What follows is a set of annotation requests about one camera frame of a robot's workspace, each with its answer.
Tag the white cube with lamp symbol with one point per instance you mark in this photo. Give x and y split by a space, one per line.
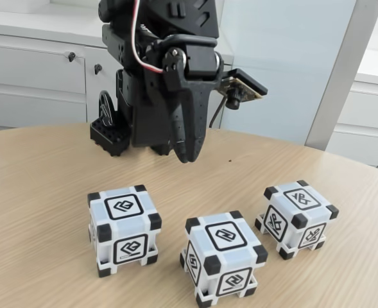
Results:
291 208

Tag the white cube with zigzag symbol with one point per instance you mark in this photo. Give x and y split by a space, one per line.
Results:
227 253

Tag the black round clamp knob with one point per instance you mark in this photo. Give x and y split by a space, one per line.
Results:
106 109

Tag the black key in lock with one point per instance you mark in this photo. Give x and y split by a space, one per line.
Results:
72 56
97 68

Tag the white cube with paperclip symbol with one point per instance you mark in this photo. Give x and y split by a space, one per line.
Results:
124 231

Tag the white drawer cabinet with locks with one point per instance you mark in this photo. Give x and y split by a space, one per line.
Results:
31 80

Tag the white low cabinet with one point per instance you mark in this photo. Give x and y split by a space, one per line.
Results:
368 112

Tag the grey metal post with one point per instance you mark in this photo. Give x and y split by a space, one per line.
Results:
342 80

